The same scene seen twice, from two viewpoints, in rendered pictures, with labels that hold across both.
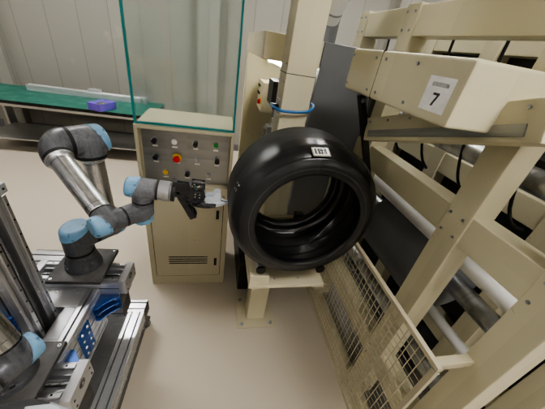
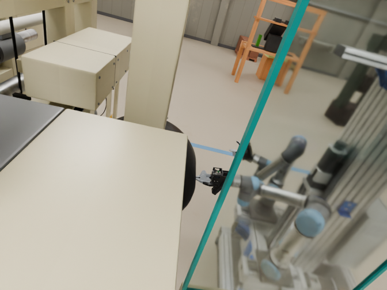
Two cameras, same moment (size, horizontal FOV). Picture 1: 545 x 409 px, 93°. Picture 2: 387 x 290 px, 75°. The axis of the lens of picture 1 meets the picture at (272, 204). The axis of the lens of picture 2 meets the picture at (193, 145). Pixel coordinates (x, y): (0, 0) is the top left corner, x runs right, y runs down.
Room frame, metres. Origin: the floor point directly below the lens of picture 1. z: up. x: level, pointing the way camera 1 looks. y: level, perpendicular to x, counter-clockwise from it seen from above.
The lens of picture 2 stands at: (1.99, 0.27, 2.12)
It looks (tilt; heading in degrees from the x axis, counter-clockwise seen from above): 32 degrees down; 188
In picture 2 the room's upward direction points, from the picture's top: 16 degrees clockwise
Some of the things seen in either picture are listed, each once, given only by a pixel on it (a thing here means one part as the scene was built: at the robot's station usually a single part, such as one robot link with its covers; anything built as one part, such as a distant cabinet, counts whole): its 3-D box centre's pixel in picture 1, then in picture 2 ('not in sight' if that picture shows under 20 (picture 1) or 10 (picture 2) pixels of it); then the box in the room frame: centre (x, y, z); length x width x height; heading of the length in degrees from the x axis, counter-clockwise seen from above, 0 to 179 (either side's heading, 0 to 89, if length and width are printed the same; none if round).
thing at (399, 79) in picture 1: (419, 83); (91, 61); (0.99, -0.41, 1.71); 0.61 x 0.25 x 0.15; 15
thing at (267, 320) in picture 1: (254, 310); not in sight; (1.27, -0.01, 0.01); 0.27 x 0.27 x 0.02; 15
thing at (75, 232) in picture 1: (78, 235); not in sight; (0.85, 0.84, 0.88); 0.13 x 0.12 x 0.14; 151
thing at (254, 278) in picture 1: (255, 253); not in sight; (0.99, 0.04, 0.84); 0.36 x 0.09 x 0.06; 15
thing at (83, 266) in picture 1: (82, 256); not in sight; (0.84, 0.84, 0.77); 0.15 x 0.15 x 0.10
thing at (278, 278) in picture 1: (280, 259); not in sight; (1.03, -0.09, 0.80); 0.37 x 0.36 x 0.02; 105
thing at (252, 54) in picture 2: not in sight; (247, 48); (-8.95, -0.17, 0.34); 1.14 x 0.81 x 0.67; 12
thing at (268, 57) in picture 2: not in sight; (270, 44); (-6.04, 0.54, 1.11); 1.68 x 1.50 x 2.21; 104
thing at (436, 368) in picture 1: (345, 311); not in sight; (0.89, -0.47, 0.65); 0.90 x 0.02 x 0.70; 15
